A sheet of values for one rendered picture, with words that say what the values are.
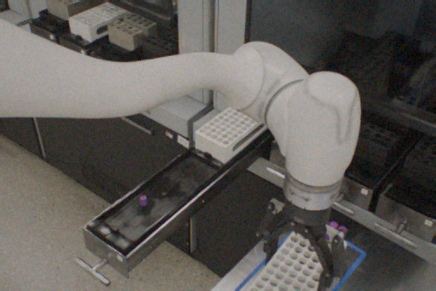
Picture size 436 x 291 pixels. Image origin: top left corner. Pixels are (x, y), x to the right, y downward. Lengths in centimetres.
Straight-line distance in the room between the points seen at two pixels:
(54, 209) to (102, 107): 185
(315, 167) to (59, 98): 38
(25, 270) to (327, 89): 169
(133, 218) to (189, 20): 61
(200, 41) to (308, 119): 85
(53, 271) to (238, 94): 150
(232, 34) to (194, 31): 14
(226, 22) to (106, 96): 90
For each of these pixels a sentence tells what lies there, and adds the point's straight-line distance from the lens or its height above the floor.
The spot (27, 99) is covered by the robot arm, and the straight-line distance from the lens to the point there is 54.
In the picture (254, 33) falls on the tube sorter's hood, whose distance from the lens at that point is 138.
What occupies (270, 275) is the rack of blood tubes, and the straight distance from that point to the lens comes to 101.
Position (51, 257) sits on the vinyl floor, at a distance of 224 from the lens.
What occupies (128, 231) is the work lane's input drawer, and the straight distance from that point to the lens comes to 118.
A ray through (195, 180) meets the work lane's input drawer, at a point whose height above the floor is 80.
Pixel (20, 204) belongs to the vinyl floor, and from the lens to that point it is 247.
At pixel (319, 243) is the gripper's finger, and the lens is 93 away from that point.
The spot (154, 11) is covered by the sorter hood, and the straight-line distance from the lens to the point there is 160.
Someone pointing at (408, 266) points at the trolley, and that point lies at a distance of 116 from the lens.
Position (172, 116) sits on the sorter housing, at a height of 72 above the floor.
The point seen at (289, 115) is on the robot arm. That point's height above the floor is 124.
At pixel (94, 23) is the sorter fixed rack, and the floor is 86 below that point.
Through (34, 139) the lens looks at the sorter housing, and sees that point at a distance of 246.
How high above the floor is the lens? 168
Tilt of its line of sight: 40 degrees down
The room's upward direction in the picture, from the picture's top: 2 degrees clockwise
